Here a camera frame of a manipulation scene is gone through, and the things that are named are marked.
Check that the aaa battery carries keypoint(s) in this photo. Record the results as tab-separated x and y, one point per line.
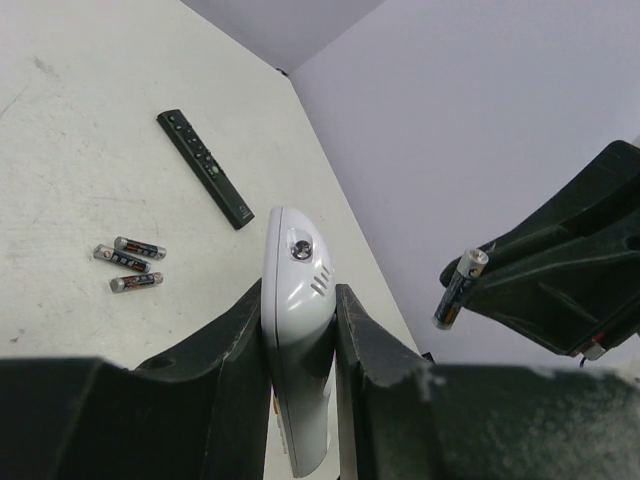
139	248
121	258
136	282
468	270

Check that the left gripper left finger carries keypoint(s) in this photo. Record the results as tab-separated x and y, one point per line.
198	410

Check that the white remote control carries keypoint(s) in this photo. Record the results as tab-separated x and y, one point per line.
298	304

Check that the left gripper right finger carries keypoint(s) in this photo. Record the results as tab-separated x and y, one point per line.
401	416

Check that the black remote control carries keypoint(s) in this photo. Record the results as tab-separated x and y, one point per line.
204	165

